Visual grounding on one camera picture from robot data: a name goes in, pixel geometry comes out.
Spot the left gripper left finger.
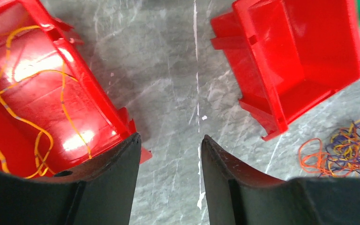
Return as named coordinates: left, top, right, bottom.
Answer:
left=0, top=133, right=142, bottom=225

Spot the left red plastic bin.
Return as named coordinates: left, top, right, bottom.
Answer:
left=0, top=0, right=136, bottom=179

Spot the red plastic bin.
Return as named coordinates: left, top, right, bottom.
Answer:
left=0, top=0, right=136, bottom=179
left=210, top=0, right=360, bottom=141

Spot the yellow wire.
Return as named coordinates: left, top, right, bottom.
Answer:
left=0, top=24, right=92, bottom=180

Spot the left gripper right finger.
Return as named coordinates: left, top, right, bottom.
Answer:
left=201, top=135, right=360, bottom=225

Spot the coloured wire bundle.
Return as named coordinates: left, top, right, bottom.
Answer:
left=298, top=118, right=360, bottom=178

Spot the right red plastic bin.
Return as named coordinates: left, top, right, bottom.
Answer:
left=210, top=0, right=360, bottom=141

